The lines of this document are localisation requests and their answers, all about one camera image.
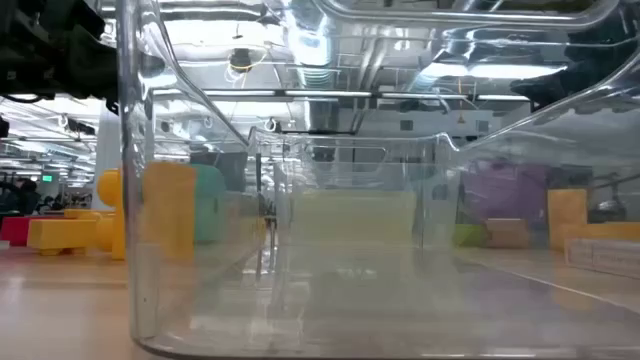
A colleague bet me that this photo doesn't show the light green toy brick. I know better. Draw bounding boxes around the light green toy brick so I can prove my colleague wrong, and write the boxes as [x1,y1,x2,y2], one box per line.
[453,223,487,248]

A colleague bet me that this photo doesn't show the large clear plastic container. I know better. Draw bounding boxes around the large clear plastic container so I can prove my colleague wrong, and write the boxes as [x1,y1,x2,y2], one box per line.
[115,0,640,360]

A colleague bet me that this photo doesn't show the silver ventilation duct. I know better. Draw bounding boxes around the silver ventilation duct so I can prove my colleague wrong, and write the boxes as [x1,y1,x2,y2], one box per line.
[287,0,346,91]

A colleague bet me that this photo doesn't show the teal foam die black dots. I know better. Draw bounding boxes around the teal foam die black dots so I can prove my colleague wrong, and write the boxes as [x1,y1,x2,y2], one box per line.
[192,163,227,245]

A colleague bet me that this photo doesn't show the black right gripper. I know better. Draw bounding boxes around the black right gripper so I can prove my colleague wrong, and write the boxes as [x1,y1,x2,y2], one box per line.
[510,29,609,110]

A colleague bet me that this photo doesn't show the purple plastic bucket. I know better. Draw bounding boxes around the purple plastic bucket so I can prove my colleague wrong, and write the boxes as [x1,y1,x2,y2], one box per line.
[460,159,550,225]

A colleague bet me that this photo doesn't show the white building pillar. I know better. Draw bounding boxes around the white building pillar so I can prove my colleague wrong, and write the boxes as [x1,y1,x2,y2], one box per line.
[91,99,124,211]

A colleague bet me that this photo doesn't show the black ceiling device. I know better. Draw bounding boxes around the black ceiling device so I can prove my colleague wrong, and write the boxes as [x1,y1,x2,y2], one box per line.
[228,47,255,74]

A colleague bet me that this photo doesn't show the tan cardboard box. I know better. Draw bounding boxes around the tan cardboard box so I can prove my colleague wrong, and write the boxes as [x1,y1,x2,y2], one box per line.
[483,217,532,250]

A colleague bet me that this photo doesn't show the person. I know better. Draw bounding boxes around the person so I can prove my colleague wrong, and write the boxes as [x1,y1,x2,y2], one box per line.
[0,177,42,217]

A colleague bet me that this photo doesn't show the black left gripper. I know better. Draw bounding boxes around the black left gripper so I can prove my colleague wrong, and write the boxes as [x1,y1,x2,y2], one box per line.
[47,0,120,115]

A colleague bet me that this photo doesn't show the red toy brick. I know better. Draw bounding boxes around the red toy brick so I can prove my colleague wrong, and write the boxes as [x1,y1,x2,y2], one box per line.
[0,215,66,248]

